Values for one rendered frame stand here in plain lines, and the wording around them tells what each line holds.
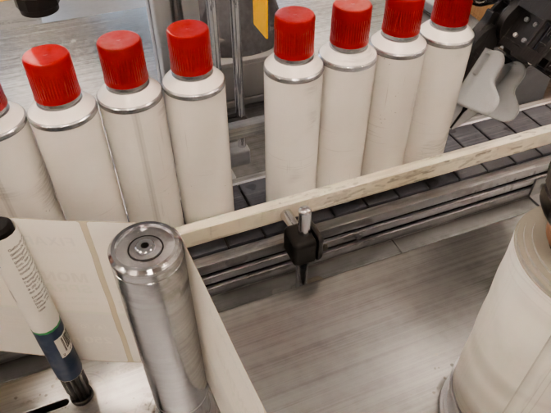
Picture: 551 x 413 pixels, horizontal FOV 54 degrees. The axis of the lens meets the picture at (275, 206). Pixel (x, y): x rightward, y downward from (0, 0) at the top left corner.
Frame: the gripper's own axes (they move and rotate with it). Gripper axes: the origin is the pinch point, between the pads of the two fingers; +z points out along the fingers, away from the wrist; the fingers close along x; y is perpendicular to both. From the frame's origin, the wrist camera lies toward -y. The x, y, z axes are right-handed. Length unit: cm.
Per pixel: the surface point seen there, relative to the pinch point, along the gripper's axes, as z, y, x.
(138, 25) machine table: 21, -57, -16
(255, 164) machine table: 18.4, -12.0, -11.0
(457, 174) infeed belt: 5.0, 3.9, 2.3
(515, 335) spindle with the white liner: 1.8, 28.9, -20.3
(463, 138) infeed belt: 2.7, -1.4, 6.3
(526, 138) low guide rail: -1.8, 4.6, 7.2
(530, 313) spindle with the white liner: 0.0, 29.0, -21.3
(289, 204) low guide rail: 12.4, 4.6, -17.4
